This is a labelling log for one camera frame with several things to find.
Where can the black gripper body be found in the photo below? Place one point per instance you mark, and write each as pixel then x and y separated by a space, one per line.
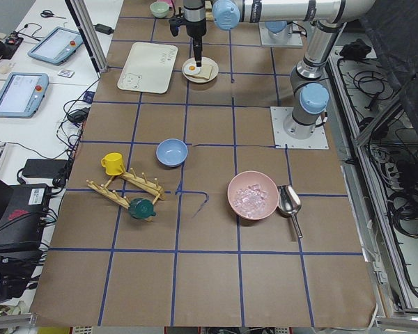
pixel 196 30

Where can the white round plate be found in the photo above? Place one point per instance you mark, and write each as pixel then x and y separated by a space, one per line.
pixel 193 78

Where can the bread slice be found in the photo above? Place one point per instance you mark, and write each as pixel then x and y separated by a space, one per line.
pixel 208 72

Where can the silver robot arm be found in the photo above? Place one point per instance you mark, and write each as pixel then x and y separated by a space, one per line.
pixel 329 16

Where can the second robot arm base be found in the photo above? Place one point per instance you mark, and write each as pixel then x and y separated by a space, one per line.
pixel 280 34

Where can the fried egg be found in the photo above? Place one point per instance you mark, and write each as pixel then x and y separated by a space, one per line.
pixel 191 69

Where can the light green bowl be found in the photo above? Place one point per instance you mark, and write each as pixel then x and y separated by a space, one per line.
pixel 159 9

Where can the cream bear tray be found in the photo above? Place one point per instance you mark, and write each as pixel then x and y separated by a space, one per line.
pixel 148 68

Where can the black power adapter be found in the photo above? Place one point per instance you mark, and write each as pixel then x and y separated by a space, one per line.
pixel 101 28

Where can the blue bowl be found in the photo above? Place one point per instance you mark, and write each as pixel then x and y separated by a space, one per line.
pixel 171 152

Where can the upper teach pendant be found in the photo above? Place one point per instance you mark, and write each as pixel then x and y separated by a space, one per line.
pixel 57 46

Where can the teach pendant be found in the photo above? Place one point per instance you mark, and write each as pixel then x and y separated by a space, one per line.
pixel 57 46
pixel 22 94

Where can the black scissors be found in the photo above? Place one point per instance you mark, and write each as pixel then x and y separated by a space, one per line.
pixel 49 13

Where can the yellow mug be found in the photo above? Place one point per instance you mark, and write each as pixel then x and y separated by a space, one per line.
pixel 113 163

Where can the pink bowl with ice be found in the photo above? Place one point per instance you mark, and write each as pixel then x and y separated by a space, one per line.
pixel 253 195

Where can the dark green mug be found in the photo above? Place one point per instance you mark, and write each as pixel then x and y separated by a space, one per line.
pixel 141 208

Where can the lower teach pendant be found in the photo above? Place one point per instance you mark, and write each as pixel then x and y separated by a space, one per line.
pixel 22 94

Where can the metal scoop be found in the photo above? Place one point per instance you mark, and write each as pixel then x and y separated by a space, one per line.
pixel 289 205

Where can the black computer box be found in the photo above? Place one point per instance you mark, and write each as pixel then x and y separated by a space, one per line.
pixel 22 208

